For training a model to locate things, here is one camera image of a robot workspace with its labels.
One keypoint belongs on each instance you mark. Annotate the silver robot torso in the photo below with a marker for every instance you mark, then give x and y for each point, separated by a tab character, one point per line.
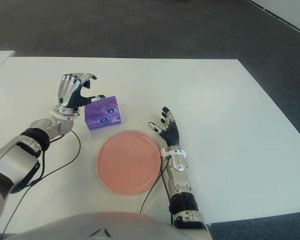
95	227

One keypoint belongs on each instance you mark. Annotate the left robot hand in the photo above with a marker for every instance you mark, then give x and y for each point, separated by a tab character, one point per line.
68	92

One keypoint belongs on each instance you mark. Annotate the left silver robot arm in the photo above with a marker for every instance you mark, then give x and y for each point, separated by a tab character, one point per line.
17	155

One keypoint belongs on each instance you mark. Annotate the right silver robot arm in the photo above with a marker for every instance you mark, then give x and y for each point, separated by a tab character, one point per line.
180	180

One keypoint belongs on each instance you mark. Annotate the pink round plate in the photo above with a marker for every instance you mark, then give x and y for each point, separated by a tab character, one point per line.
128	162

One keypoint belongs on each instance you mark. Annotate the purple tissue paper pack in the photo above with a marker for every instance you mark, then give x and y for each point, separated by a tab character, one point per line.
100	113

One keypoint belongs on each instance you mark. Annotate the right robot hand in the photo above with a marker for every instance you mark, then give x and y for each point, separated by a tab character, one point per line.
171	133

